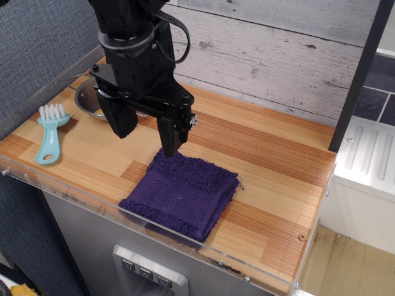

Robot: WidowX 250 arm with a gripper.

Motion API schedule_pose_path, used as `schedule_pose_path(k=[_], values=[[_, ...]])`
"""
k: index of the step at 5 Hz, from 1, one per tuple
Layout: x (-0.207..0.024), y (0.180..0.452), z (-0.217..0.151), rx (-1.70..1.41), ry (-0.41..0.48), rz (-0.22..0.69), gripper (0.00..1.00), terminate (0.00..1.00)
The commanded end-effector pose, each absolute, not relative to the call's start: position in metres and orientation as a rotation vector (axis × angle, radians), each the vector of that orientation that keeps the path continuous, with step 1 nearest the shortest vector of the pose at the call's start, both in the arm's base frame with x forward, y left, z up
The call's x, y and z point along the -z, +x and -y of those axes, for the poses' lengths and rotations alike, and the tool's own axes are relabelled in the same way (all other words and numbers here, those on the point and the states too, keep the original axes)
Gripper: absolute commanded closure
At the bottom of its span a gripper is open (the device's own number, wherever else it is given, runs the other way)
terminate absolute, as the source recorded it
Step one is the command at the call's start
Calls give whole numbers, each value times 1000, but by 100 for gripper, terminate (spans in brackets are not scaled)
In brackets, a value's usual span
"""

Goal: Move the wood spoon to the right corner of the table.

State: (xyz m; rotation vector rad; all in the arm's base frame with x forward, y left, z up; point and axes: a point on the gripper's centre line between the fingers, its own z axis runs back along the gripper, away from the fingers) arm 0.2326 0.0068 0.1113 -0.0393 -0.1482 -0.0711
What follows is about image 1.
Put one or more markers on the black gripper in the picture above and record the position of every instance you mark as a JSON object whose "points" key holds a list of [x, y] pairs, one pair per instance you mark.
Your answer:
{"points": [[142, 81]]}

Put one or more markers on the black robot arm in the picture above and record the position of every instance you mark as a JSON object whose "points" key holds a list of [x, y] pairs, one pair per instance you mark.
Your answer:
{"points": [[136, 25]]}

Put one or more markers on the purple folded cloth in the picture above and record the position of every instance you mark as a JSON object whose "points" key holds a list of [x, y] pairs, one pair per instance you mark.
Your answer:
{"points": [[184, 194]]}

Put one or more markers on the light blue scrub brush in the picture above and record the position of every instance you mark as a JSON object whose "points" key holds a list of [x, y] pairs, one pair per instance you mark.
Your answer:
{"points": [[51, 117]]}

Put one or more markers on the clear acrylic table edge guard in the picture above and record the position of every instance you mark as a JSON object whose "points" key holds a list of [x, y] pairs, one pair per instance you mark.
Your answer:
{"points": [[256, 245]]}

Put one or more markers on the silver dispenser button panel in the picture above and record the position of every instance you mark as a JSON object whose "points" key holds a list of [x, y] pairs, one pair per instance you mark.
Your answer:
{"points": [[140, 275]]}

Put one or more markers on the white toy sink drainboard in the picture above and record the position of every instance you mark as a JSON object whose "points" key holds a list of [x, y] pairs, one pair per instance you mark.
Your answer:
{"points": [[366, 155]]}

